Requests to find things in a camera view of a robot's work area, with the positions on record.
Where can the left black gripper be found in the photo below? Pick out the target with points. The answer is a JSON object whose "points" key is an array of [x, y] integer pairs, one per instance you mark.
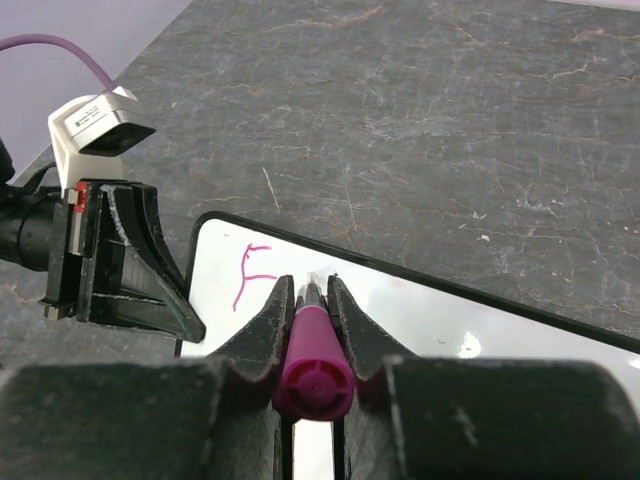
{"points": [[134, 284]]}

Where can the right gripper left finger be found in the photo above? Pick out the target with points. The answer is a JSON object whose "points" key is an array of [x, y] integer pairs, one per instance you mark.
{"points": [[209, 418]]}

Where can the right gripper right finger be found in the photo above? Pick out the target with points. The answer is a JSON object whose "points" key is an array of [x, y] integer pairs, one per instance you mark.
{"points": [[426, 418]]}

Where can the white whiteboard black frame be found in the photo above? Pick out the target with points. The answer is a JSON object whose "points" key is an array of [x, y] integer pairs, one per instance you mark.
{"points": [[234, 263]]}

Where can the magenta whiteboard marker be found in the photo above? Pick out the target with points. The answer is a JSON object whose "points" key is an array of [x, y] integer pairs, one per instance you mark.
{"points": [[316, 382]]}

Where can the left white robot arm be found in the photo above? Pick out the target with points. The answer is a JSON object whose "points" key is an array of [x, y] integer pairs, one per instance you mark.
{"points": [[26, 219]]}

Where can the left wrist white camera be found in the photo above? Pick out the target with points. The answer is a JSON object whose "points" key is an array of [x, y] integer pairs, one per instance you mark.
{"points": [[90, 133]]}

